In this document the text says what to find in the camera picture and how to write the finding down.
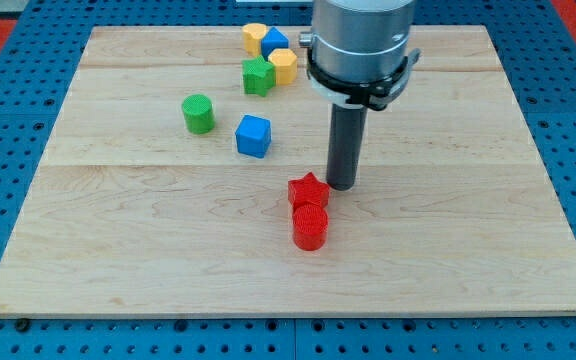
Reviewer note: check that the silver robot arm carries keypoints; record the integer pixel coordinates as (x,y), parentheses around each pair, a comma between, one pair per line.
(356,51)

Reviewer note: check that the red star block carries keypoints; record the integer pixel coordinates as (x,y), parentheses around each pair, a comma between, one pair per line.
(308,189)

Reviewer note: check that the green star block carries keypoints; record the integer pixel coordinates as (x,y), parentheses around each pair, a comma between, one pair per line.
(258,76)

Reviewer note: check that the red cylinder block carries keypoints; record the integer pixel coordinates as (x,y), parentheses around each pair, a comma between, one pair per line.
(310,227)

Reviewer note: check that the blue cube block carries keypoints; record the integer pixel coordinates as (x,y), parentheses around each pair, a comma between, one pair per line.
(253,136)

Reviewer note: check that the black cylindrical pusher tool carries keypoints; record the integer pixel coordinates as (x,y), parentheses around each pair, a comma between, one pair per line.
(345,140)

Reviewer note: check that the wooden board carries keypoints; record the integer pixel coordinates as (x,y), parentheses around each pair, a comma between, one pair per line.
(130,215)

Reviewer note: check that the green cylinder block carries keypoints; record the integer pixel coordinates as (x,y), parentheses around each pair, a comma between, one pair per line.
(198,114)

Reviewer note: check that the yellow hexagon block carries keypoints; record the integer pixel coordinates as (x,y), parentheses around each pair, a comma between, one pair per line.
(284,61)

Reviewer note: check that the blue triangle block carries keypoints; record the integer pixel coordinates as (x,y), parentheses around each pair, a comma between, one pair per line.
(274,39)

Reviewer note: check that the yellow heart block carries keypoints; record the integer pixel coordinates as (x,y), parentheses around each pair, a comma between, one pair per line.
(252,35)

